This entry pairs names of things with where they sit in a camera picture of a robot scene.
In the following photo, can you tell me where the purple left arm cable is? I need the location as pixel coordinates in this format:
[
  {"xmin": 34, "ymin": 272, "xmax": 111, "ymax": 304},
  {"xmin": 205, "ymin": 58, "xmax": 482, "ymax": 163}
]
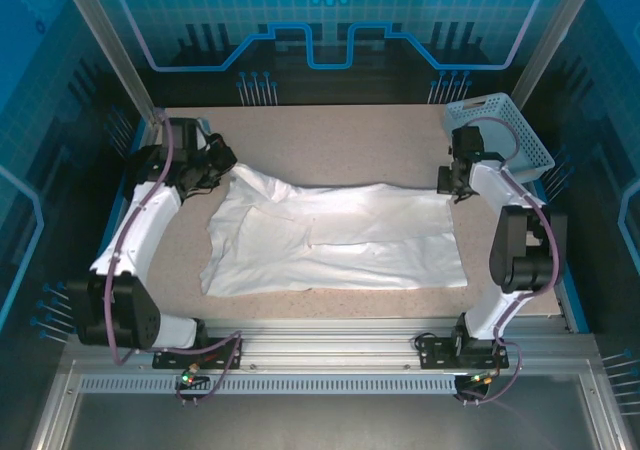
[{"xmin": 103, "ymin": 109, "xmax": 245, "ymax": 407}]

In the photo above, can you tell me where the aluminium frame post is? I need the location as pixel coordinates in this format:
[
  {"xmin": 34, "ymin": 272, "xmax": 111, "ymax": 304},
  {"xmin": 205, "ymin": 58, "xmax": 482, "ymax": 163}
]
[
  {"xmin": 55, "ymin": 0, "xmax": 164, "ymax": 124},
  {"xmin": 512, "ymin": 0, "xmax": 604, "ymax": 109}
]

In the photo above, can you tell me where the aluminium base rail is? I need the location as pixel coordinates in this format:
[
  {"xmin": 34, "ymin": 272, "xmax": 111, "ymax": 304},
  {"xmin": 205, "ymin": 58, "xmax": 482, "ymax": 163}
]
[{"xmin": 149, "ymin": 316, "xmax": 569, "ymax": 372}]

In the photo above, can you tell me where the small LED connector board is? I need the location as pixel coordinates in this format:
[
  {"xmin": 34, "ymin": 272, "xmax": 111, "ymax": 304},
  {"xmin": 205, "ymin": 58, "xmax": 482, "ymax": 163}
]
[
  {"xmin": 174, "ymin": 364, "xmax": 211, "ymax": 392},
  {"xmin": 455, "ymin": 371, "xmax": 501, "ymax": 390}
]

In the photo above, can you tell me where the light blue perforated basket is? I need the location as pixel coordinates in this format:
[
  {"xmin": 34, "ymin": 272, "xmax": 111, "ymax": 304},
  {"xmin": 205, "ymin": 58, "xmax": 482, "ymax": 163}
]
[{"xmin": 442, "ymin": 92, "xmax": 557, "ymax": 182}]

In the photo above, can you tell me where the grey slotted cable duct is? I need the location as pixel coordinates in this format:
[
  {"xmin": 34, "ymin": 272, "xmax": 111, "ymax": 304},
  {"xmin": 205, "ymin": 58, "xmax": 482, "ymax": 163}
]
[{"xmin": 79, "ymin": 374, "xmax": 459, "ymax": 396}]

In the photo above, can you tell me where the white t-shirt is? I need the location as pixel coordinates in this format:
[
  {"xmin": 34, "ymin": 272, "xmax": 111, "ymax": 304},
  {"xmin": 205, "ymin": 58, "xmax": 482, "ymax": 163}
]
[{"xmin": 199, "ymin": 163, "xmax": 469, "ymax": 297}]

